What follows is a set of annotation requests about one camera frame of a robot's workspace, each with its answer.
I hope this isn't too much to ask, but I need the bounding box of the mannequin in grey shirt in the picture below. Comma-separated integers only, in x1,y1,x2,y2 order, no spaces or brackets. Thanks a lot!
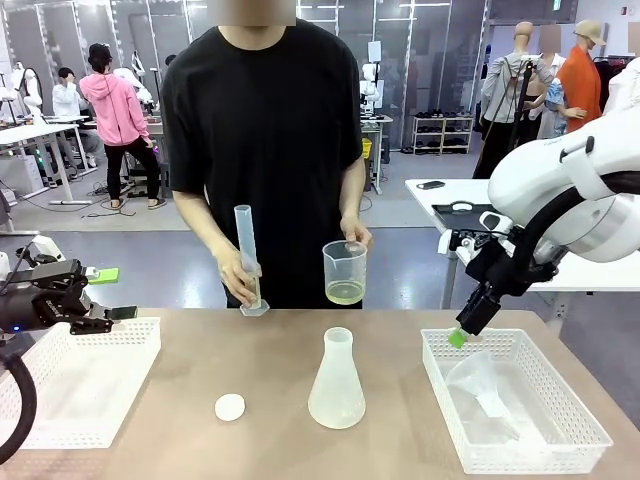
480,21,556,180

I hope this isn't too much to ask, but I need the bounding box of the black tripod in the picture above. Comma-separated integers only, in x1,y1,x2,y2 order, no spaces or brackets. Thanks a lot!
492,57,534,151

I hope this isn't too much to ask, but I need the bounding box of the white round lid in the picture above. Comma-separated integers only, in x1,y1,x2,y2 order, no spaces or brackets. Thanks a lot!
214,393,247,422

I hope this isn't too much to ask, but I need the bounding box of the mannequin in orange clothes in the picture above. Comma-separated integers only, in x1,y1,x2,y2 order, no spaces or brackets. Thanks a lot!
556,19,606,134

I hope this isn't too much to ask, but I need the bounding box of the black tray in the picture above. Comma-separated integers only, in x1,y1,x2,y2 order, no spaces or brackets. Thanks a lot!
431,202,501,234

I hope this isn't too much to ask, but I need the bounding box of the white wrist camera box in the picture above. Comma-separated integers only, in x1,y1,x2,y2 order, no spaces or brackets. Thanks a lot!
478,211,515,235
29,235,65,263

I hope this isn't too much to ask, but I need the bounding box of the white desk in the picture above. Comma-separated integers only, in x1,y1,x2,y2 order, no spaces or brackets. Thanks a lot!
0,122,94,206

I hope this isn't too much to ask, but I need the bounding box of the shoe rack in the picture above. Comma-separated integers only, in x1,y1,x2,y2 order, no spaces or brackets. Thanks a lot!
412,107,475,155

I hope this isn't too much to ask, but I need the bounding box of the small white label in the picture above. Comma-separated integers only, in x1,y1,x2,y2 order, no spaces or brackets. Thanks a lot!
477,394,509,420

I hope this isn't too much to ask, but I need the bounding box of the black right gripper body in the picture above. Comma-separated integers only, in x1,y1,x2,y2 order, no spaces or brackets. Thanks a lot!
456,281,504,335

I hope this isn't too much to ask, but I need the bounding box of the clear plastic beaker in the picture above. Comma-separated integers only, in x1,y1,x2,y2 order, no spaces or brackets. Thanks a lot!
322,239,369,306

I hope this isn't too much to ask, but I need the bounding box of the seated person in white shirt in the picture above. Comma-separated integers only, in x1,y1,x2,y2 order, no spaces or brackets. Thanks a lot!
52,67,101,169

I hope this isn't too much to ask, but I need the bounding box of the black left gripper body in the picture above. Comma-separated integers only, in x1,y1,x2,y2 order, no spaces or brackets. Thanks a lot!
0,281,95,334

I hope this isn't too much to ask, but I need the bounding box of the clear plastic graduated cylinder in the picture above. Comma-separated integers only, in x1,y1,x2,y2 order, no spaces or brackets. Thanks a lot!
233,203,271,318

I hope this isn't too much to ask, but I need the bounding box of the clear crumpled plastic bag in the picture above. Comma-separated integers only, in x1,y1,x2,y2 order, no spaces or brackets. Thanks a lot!
447,394,551,446

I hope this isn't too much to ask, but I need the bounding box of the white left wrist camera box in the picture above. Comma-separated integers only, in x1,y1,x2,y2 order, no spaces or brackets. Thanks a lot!
29,235,65,263

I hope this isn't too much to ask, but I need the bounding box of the person in black T-shirt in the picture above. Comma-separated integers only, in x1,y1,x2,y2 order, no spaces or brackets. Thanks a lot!
160,0,366,310

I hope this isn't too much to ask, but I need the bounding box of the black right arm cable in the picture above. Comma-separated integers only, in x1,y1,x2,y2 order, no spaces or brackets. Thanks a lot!
512,169,640,296

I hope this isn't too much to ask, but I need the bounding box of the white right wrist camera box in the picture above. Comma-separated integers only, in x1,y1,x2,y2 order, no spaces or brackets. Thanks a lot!
478,211,515,235

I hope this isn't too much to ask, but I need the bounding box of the white perforated plastic basket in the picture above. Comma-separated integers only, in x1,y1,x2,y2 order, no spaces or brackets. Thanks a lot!
0,316,163,450
420,327,614,475

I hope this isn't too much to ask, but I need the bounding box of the person in pink hoodie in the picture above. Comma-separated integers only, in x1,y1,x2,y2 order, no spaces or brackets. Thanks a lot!
79,43,169,210

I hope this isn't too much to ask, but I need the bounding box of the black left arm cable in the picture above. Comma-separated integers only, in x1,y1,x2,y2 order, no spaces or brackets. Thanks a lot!
0,344,39,454

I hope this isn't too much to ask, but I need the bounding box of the person's left hand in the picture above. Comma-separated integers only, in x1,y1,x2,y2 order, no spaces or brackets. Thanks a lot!
340,214,374,250

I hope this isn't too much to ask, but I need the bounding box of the translucent Erlenmeyer flask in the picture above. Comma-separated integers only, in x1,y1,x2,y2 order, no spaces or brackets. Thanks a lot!
307,327,367,430

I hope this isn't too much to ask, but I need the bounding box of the person's right forearm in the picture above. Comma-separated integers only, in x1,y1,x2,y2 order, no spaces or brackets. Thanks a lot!
173,191,246,264

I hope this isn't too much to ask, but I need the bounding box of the translucent plastic funnel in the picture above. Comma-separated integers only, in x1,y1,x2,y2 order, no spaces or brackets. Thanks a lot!
444,350,521,442

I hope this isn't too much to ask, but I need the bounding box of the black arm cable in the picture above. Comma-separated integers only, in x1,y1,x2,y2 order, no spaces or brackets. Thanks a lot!
0,344,39,454
512,169,640,296

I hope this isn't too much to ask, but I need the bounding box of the person's right hand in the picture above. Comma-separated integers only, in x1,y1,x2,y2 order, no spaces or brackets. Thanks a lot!
218,247,264,305

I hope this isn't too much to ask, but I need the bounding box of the white side table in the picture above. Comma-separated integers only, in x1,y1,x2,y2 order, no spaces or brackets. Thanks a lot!
404,178,640,310

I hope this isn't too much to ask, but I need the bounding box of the person's left forearm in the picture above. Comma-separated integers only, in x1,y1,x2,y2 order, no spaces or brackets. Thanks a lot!
339,158,367,224

